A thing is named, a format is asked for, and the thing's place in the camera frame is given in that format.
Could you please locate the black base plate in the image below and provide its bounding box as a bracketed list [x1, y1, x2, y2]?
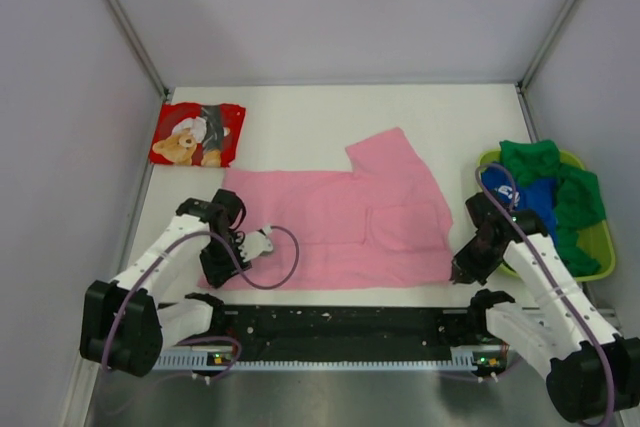
[200, 304, 509, 367]

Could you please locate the green plastic basket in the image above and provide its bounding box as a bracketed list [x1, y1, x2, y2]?
[478, 147, 616, 282]

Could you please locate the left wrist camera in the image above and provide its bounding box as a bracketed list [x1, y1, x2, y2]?
[238, 225, 274, 262]

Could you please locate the green t shirt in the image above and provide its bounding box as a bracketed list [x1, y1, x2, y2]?
[500, 140, 606, 277]

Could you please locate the grey slotted cable duct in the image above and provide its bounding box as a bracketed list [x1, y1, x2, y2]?
[99, 344, 504, 372]

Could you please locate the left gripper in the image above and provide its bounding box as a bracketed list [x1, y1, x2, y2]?
[199, 233, 251, 288]

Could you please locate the right aluminium frame post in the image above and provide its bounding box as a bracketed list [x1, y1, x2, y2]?
[517, 0, 583, 95]

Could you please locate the red teddy bear t shirt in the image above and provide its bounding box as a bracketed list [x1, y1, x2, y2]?
[149, 102, 246, 168]

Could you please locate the blue printed t shirt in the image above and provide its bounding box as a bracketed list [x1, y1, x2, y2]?
[481, 168, 557, 243]

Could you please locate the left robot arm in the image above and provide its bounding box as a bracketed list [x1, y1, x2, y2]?
[79, 189, 247, 377]

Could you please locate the pink t shirt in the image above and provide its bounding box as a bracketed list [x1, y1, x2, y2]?
[222, 128, 453, 290]

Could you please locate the aluminium frame post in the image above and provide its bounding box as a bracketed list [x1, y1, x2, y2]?
[103, 0, 171, 100]
[517, 0, 583, 95]

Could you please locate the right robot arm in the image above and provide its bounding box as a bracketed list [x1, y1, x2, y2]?
[451, 193, 639, 422]

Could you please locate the left aluminium frame post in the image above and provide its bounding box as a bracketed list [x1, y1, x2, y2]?
[103, 0, 171, 100]

